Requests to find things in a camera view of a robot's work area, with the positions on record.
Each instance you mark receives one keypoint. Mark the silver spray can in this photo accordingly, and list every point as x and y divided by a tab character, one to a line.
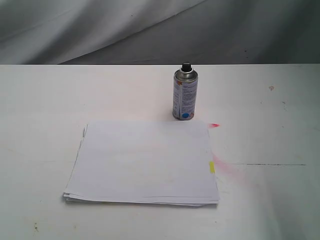
185	84

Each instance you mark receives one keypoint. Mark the white paper stack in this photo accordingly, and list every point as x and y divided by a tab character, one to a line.
145	162

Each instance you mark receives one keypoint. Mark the yellow tape strip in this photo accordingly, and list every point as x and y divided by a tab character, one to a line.
212	167

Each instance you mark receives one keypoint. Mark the grey backdrop cloth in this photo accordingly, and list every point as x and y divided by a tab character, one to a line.
159	32

